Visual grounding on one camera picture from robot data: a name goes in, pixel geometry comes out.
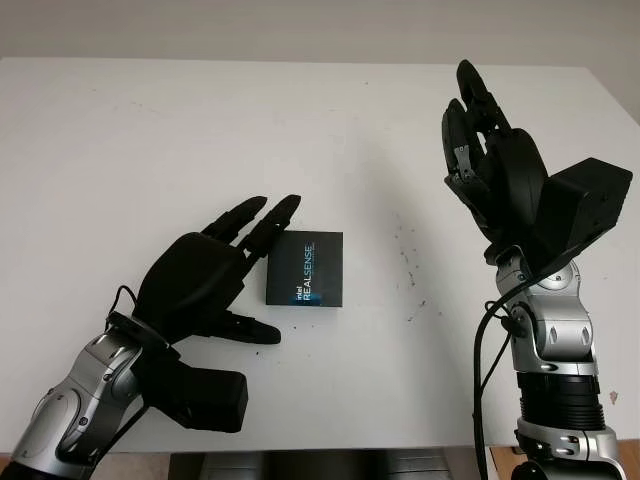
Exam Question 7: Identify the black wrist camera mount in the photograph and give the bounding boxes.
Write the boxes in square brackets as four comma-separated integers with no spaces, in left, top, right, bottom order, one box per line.
[132,349,250,434]
[529,157,634,274]

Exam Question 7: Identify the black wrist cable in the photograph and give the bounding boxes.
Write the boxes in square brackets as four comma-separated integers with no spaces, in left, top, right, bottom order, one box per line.
[87,284,151,464]
[472,272,546,480]

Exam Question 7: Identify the dark grey robot torso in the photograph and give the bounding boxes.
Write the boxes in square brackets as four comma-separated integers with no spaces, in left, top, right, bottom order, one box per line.
[169,449,494,480]

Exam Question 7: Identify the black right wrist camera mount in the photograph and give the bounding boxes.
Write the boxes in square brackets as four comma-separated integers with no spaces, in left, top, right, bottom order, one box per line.
[529,157,634,274]

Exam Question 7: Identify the black RealSense box lid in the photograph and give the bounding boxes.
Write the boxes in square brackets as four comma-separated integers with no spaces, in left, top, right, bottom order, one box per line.
[264,231,345,308]

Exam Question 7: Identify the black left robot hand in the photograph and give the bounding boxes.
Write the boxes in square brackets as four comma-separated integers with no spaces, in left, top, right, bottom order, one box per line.
[133,194,303,346]

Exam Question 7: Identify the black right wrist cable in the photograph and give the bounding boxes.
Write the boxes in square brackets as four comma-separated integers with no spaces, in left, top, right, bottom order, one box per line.
[472,272,546,480]

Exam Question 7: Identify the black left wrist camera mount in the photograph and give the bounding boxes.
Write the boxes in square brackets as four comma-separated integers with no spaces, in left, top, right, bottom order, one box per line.
[132,349,250,434]

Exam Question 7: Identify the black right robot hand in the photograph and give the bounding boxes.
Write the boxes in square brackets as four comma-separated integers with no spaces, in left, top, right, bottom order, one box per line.
[440,58,549,251]

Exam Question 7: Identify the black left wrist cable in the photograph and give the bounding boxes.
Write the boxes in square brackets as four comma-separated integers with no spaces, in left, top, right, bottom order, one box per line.
[87,284,151,464]

